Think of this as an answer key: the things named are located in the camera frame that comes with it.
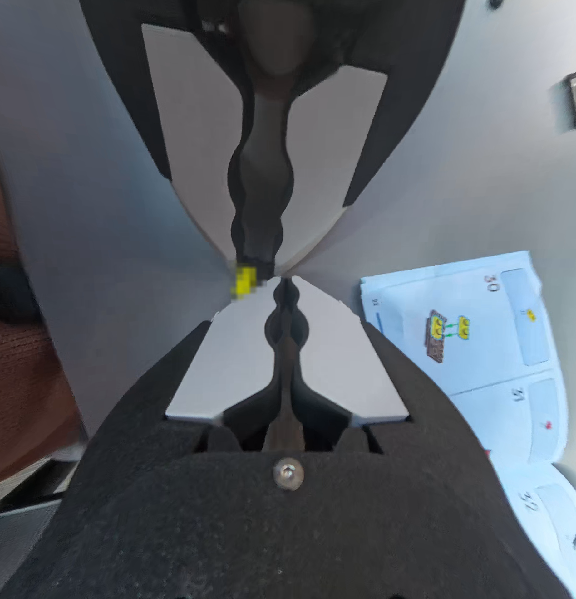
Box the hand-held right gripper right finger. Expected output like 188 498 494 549
284 276 410 450

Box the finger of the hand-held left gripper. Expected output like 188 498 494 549
271 65 390 278
140 23 258 264

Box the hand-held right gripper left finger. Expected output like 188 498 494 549
165 276 288 450

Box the grey desk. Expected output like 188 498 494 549
0 0 576 473

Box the light blue instruction booklet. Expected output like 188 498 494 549
360 250 576 599

